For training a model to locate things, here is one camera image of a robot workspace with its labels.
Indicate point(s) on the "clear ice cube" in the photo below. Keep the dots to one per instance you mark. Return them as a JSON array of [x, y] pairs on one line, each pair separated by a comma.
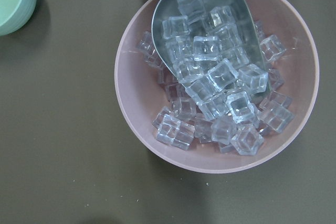
[[168, 129], [206, 48], [247, 140], [175, 26], [254, 78], [272, 48], [222, 75], [240, 107]]

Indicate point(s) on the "mint green bowl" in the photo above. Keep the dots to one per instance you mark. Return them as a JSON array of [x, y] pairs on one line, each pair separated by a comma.
[[15, 14]]

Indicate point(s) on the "pink bowl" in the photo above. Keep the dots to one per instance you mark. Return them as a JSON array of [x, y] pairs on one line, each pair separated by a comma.
[[141, 98]]

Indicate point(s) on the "metal ice scoop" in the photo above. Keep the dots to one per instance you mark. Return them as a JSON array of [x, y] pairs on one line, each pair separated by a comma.
[[229, 20]]

